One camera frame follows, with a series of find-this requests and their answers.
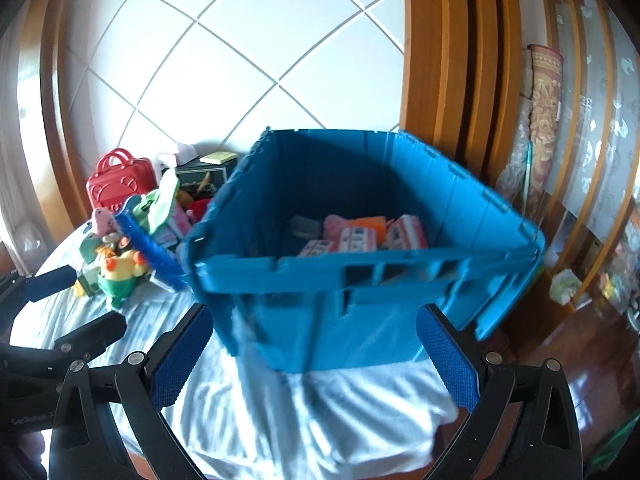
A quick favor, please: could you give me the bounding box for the white pink tissue box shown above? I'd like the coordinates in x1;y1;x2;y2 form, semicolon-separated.
159;142;198;166

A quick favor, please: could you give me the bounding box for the blue plastic storage crate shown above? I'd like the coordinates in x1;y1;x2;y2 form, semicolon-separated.
180;128;547;373

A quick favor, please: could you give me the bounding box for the green plastic stool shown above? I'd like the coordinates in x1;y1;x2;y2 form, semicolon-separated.
590;410;640;471

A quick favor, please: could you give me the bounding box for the pastel printed box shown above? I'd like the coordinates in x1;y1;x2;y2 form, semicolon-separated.
152;205;193;248

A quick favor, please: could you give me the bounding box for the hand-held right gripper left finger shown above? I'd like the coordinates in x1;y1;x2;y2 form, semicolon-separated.
48;302;216;480

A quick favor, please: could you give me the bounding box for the grey cloth item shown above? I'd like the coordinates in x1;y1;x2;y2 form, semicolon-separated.
289;215;321;238

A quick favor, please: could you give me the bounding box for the pale green bag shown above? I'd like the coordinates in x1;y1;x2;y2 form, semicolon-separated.
549;269;583;303

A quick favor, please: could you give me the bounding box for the pink plush toy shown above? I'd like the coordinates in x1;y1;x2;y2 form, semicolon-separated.
324;214;351;241

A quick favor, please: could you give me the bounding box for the green cloth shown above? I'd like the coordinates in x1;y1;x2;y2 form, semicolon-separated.
140;172;181;233

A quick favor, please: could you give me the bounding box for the rolled patterned carpet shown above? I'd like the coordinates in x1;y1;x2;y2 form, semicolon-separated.
520;44;566;221

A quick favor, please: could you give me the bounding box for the wooden wall trim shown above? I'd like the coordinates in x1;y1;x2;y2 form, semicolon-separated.
400;0;538;196
20;0;96;241

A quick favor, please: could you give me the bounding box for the red toy suitcase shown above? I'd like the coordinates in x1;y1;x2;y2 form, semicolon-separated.
86;148;161;211

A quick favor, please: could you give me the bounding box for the orange toy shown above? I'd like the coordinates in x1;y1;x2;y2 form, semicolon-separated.
347;216;388;241

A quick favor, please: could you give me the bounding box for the black box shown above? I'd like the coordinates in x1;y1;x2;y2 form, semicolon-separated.
175;162;236;196

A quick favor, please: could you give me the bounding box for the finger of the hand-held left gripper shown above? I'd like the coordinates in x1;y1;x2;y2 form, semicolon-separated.
0;265;78;311
0;312;128;378

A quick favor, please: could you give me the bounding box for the small pink pig plush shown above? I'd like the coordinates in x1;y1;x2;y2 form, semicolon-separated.
90;208;121;236

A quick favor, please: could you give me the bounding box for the wooden lattice glass partition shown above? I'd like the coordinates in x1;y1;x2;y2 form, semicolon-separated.
535;0;640;311

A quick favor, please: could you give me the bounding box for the pink pig plush red dress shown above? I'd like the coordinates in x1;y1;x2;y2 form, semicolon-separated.
185;199;211;223

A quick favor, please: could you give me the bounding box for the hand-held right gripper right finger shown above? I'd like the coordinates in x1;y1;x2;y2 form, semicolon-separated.
415;304;586;480

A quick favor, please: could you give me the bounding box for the teal round plush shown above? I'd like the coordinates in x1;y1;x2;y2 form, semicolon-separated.
80;235;108;263

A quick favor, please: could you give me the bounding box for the yellow duck plush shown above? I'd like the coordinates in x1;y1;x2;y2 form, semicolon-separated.
97;250;148;308

